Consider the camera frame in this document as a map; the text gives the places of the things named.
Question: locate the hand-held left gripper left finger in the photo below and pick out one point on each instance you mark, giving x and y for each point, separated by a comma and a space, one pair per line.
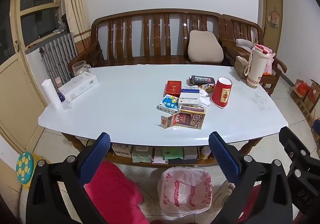
96, 161

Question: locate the bin with printed plastic bag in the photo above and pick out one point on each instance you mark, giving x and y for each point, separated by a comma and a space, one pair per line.
185, 189

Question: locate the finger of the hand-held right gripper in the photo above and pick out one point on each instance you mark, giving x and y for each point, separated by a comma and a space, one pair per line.
295, 148

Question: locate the white box with dark print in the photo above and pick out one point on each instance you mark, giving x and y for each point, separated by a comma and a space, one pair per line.
121, 151

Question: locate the beige patterned curtain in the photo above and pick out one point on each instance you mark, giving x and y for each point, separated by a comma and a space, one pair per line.
75, 1

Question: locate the grey box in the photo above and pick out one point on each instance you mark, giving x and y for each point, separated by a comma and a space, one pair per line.
190, 153

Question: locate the tan cardboard box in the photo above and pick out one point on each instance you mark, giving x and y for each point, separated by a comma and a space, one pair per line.
296, 97

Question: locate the yellow snack wrapper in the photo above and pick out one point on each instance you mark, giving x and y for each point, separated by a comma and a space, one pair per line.
208, 87

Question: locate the person's red pants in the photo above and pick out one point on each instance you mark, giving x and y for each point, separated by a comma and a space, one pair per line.
117, 189

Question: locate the small white and red box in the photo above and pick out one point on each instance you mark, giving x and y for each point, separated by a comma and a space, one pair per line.
158, 156

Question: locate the white jug with checkered base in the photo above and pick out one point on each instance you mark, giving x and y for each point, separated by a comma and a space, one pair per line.
257, 63

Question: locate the brown interior door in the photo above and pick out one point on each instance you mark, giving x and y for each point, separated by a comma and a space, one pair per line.
273, 38

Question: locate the beige cushion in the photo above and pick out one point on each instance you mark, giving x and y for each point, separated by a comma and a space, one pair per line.
203, 46

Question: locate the black box with white label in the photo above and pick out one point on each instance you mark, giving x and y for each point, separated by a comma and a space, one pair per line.
202, 80

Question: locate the green yellow round toy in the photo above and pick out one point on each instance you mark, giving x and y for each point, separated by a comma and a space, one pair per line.
23, 167

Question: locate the brown cardboard box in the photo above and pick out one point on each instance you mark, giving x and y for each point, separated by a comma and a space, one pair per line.
313, 100

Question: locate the crumpled white tissue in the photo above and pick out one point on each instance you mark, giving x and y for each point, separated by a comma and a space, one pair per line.
204, 100

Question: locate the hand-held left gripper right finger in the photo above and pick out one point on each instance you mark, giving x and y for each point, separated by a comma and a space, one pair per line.
225, 161

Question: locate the long white carton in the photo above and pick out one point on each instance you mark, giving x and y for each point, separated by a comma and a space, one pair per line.
77, 85

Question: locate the small purple bottle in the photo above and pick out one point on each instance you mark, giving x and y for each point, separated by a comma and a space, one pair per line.
61, 96

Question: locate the white and blue medicine box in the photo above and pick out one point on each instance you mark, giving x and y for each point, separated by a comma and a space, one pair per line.
189, 98

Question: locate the red paper cup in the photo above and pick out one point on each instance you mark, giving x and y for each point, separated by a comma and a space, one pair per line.
221, 93

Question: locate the tan tissue box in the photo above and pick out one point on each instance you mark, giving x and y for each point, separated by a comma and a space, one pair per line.
240, 66

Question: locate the long wooden slatted sofa bench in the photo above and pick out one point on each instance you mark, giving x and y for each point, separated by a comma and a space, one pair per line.
150, 59

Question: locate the wet wipes pack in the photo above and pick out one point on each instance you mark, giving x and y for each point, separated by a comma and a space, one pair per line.
141, 155

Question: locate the green soft pack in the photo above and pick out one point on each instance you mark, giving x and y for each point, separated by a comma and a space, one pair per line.
173, 153

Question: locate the blue cartoon print box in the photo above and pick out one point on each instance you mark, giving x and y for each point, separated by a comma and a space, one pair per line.
170, 103

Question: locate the wooden slatted armchair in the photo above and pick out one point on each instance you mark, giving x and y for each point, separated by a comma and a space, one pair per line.
240, 29

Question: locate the pink plastic bag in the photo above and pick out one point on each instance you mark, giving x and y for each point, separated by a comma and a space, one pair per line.
270, 63

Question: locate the white paper roll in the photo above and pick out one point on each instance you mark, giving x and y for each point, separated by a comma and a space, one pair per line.
51, 93

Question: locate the red bag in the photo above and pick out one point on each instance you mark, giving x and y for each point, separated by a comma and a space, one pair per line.
301, 88

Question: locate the grey cast iron radiator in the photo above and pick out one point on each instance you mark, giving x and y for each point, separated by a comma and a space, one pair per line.
58, 53

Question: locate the pink hanging door ornament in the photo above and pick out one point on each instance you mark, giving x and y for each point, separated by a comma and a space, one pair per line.
273, 18

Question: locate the grey rolled towel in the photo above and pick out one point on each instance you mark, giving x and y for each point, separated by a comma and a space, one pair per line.
243, 42

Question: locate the beige slipper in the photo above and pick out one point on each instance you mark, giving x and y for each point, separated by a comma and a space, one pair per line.
222, 197

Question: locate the cream balcony door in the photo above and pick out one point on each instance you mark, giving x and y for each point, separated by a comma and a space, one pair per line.
15, 88

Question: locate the ornate red gold box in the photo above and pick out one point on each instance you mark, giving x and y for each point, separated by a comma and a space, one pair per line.
190, 118

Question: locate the small red gold box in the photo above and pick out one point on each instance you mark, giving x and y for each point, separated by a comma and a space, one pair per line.
167, 121

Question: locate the clear glass mug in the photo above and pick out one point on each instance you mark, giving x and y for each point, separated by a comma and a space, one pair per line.
80, 67

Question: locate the yellow bottle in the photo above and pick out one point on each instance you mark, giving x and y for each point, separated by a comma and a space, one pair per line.
205, 153

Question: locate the small pink capped bottle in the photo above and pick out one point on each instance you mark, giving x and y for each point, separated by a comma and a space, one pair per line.
58, 81

